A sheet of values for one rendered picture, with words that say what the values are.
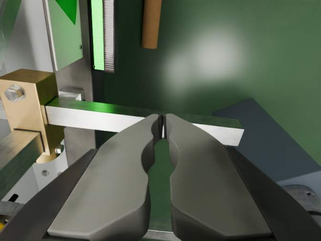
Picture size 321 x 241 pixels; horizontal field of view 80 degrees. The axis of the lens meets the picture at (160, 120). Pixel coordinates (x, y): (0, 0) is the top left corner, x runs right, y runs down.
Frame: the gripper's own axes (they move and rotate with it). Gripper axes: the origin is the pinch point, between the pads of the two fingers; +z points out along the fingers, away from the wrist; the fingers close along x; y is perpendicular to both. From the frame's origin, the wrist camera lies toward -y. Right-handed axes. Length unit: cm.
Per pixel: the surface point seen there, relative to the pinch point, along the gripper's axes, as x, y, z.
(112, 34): -9.7, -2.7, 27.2
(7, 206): -32.6, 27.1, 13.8
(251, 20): 41, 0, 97
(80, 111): -11.8, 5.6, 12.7
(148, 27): -8, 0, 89
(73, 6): -14.6, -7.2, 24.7
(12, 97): -18.5, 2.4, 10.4
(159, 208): -10, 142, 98
